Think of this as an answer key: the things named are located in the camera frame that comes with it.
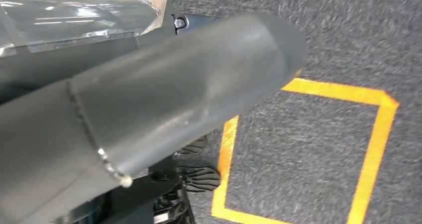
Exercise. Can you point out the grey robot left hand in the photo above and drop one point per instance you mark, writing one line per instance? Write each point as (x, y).
(148, 94)

